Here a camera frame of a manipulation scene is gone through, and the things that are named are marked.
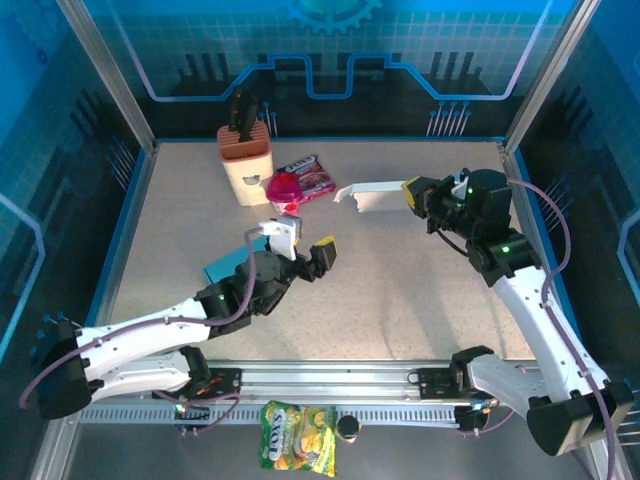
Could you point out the white paper box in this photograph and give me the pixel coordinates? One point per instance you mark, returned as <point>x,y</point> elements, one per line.
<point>380,197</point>

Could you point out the blue paper box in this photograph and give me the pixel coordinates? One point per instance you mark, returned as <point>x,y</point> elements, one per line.
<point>227,265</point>

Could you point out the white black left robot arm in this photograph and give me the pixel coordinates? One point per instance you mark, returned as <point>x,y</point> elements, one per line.
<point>140,330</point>

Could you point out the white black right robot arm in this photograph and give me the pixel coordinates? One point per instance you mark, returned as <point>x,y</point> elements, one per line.
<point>540,325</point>

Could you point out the pink lidded cup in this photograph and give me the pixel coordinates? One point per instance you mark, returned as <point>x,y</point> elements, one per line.
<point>284,192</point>

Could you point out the pink candy bag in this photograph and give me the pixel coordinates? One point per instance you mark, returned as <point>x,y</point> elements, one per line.
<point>315,175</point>

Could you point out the beige knife block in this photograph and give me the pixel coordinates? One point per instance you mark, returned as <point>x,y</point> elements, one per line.
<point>250,175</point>

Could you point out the yellow candy bag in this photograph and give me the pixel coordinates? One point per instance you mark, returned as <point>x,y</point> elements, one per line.
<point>297,440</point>

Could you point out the black round knob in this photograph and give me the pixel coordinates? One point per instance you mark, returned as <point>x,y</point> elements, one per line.
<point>348,426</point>

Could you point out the aluminium side rail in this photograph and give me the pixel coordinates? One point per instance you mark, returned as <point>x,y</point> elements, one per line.
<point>126,235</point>
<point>525,205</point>

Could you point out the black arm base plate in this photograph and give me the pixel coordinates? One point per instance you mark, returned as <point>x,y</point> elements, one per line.
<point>435,385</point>
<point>225,382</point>

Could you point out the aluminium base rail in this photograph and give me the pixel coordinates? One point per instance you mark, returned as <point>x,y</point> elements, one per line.
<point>325,377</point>

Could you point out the aluminium frame post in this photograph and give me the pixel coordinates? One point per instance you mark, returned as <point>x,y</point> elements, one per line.
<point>550,75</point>
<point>107,75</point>

